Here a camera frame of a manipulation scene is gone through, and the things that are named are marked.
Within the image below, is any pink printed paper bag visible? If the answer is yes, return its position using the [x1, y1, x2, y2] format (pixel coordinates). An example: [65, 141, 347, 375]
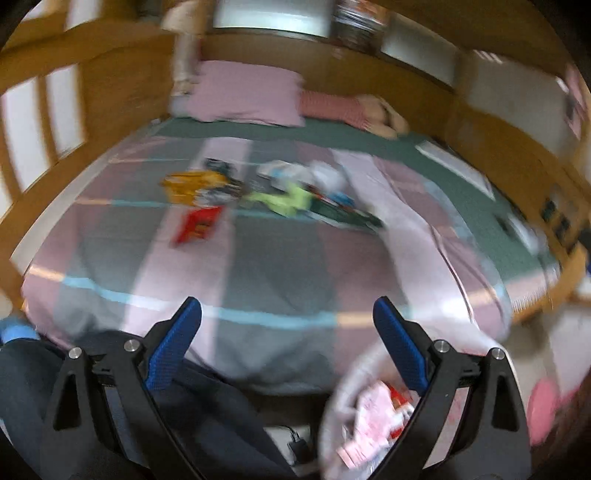
[337, 381, 414, 469]

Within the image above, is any red snack box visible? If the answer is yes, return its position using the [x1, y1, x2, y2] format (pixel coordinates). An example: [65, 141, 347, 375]
[172, 206, 224, 245]

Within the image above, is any dark green snack bag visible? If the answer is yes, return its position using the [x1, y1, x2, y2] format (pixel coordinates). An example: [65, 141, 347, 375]
[308, 196, 384, 230]

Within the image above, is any yellow chip bag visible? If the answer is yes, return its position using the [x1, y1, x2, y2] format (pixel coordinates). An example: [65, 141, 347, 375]
[159, 170, 229, 206]

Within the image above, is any green paper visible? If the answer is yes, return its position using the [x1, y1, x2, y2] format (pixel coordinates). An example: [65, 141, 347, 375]
[245, 183, 314, 217]

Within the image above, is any small dark green wrapper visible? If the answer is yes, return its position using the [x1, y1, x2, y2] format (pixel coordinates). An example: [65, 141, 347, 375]
[204, 158, 235, 177]

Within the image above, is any white plastic bottle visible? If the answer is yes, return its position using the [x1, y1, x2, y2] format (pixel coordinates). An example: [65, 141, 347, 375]
[256, 160, 348, 194]

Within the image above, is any white lined trash bin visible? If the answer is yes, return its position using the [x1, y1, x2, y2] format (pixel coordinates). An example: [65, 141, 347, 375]
[318, 341, 421, 479]

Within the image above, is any pink slipper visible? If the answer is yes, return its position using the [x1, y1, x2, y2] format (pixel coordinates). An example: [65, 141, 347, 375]
[526, 377, 579, 446]

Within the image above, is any green bed mattress cover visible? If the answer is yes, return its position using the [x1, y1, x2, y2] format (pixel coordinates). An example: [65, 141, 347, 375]
[155, 118, 560, 282]

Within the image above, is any patchwork pink grey quilt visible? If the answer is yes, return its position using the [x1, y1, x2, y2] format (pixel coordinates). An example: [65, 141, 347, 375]
[22, 136, 512, 395]

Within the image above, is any white flat box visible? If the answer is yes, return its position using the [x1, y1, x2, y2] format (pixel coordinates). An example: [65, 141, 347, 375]
[415, 141, 495, 200]

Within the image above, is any striped plush toy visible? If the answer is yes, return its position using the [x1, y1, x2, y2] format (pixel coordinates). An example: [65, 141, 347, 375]
[300, 90, 410, 140]

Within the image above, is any pink pillow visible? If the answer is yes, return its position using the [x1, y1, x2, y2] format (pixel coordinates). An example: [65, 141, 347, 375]
[186, 60, 304, 127]

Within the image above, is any wooden bed frame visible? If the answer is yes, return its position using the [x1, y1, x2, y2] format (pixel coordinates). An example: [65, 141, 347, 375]
[1, 5, 590, 321]

